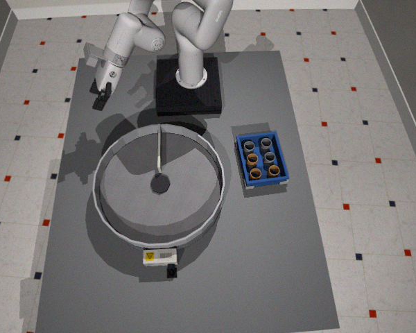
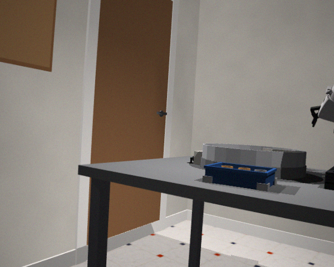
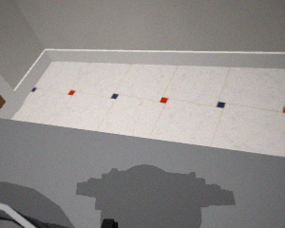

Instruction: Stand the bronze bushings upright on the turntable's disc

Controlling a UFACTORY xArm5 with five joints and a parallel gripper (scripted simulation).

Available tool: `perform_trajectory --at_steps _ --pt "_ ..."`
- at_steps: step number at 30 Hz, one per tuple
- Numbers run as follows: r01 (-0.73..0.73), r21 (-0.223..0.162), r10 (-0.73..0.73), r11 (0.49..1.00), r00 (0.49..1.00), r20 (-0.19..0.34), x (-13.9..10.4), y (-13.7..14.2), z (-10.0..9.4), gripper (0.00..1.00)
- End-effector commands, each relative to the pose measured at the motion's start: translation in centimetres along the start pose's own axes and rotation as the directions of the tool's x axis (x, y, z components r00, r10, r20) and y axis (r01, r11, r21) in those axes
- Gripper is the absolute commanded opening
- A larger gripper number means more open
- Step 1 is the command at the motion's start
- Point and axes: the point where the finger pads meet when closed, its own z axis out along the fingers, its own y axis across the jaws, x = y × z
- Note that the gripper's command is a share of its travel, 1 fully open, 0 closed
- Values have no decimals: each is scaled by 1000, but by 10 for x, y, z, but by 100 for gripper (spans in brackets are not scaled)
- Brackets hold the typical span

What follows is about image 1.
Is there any grey metal bushing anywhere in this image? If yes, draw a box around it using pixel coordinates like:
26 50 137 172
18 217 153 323
243 142 254 155
259 138 272 152
263 152 275 166

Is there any bronze bushing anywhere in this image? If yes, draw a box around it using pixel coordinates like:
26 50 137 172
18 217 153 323
249 168 261 181
246 153 258 168
267 165 279 178

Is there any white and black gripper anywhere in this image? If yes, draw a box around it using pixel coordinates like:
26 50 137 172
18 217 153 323
89 59 125 111

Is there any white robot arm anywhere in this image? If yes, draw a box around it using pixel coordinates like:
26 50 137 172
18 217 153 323
83 0 234 89

